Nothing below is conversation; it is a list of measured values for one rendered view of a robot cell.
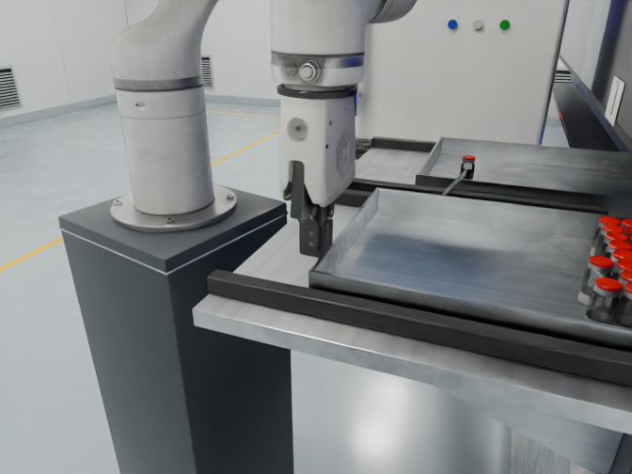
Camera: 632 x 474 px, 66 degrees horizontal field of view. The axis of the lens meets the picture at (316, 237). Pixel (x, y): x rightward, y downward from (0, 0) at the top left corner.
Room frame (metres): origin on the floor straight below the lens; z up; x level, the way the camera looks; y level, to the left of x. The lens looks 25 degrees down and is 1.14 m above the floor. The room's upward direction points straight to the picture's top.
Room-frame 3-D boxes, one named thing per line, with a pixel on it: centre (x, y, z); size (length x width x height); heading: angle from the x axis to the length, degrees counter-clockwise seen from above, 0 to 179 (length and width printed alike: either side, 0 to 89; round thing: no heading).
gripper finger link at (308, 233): (0.45, 0.01, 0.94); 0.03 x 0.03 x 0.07; 69
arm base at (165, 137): (0.71, 0.22, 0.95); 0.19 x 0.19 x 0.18
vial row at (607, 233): (0.43, -0.30, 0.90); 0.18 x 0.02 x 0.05; 159
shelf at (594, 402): (0.63, -0.23, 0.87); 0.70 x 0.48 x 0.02; 159
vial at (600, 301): (0.36, -0.25, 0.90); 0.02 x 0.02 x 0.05
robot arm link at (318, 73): (0.46, 0.00, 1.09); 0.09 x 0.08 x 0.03; 159
